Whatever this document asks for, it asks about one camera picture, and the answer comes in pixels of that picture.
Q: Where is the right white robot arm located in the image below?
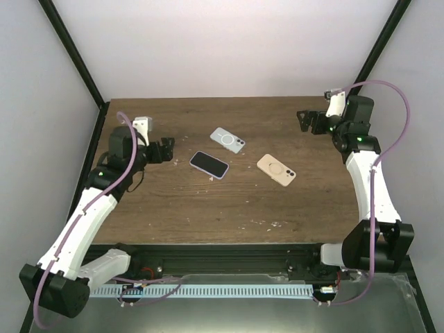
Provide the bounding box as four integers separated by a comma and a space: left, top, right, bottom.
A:
297, 91, 414, 280

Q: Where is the light blue slotted cable duct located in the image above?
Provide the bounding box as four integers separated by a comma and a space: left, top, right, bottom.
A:
89, 284, 314, 298

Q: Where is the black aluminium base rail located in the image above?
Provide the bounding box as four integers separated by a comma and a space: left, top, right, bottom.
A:
114, 244, 342, 282

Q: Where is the phone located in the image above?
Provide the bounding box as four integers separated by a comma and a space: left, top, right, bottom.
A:
189, 151, 229, 180
210, 127, 246, 154

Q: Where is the beige phone case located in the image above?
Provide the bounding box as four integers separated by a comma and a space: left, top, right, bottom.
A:
257, 154, 296, 187

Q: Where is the phone in clear case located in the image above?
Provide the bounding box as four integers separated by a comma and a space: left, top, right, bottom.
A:
210, 127, 246, 154

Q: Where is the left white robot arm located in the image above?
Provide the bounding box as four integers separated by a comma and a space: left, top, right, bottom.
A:
19, 125, 175, 318

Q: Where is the left black frame post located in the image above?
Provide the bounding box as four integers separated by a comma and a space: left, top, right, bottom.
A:
38, 0, 106, 110

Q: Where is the black frame post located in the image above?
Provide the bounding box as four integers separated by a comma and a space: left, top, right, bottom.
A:
355, 0, 411, 83
38, 0, 106, 110

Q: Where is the right black frame post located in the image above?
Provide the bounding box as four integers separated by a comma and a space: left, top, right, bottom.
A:
355, 0, 411, 83

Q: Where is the metal front plate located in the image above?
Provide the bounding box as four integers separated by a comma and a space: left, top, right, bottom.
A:
40, 275, 434, 332

